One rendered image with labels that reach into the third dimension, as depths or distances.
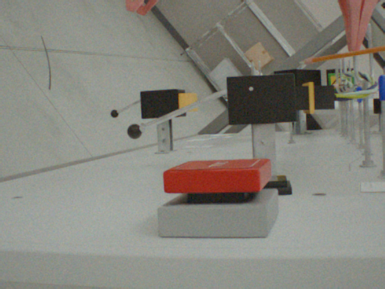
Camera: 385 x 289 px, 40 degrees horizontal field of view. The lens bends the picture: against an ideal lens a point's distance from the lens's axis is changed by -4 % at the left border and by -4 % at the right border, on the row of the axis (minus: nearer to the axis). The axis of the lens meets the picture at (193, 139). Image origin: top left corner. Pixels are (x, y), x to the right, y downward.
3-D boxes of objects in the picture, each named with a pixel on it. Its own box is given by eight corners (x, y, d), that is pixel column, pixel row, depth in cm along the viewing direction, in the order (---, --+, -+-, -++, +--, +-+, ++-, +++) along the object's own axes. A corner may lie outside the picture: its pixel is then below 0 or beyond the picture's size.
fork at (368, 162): (359, 167, 52) (352, 23, 51) (357, 166, 54) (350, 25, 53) (379, 166, 51) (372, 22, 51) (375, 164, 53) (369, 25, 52)
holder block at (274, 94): (232, 123, 49) (229, 79, 49) (294, 120, 48) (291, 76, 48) (228, 125, 45) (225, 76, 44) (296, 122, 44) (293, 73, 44)
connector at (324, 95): (276, 111, 48) (276, 88, 47) (330, 109, 47) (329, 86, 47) (280, 111, 45) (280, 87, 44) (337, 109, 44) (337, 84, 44)
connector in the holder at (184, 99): (185, 111, 87) (185, 93, 87) (197, 111, 87) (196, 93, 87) (179, 112, 84) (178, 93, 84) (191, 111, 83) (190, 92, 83)
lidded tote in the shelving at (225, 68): (206, 71, 759) (224, 57, 752) (211, 71, 800) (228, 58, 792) (233, 105, 757) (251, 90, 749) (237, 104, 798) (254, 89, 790)
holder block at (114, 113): (118, 153, 91) (115, 93, 91) (188, 150, 88) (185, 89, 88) (107, 155, 87) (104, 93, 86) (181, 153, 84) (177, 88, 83)
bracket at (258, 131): (252, 178, 49) (249, 122, 49) (278, 177, 49) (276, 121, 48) (250, 185, 45) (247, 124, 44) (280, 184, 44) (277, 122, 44)
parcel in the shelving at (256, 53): (242, 53, 746) (258, 40, 739) (245, 54, 786) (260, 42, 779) (257, 71, 745) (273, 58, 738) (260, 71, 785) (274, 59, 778)
